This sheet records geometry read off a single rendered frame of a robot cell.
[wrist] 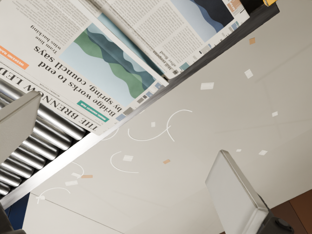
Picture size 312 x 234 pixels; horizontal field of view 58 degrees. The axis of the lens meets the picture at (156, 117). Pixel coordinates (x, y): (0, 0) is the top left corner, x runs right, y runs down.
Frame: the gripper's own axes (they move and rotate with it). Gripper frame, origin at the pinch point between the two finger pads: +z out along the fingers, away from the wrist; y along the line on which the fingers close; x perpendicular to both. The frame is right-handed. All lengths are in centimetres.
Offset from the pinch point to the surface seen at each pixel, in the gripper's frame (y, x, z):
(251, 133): 107, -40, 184
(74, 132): -11, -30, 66
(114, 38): -4.9, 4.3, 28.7
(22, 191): -24, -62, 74
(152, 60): 2.2, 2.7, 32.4
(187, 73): 15, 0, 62
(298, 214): 207, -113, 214
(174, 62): 6.1, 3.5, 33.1
